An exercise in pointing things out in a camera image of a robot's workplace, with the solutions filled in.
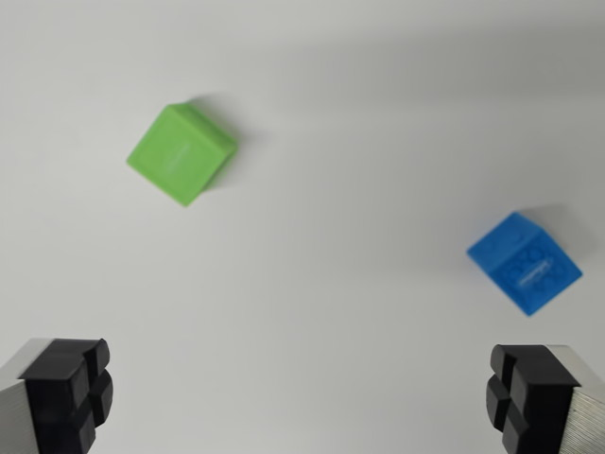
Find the black-tipped silver gripper left finger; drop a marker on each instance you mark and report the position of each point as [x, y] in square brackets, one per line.
[52, 397]

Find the black-tipped silver gripper right finger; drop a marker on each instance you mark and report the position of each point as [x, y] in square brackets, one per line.
[539, 402]

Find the blue rubber toy cube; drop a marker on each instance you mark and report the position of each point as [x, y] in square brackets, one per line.
[524, 265]

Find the green rubber toy cube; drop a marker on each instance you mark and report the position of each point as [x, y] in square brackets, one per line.
[177, 153]

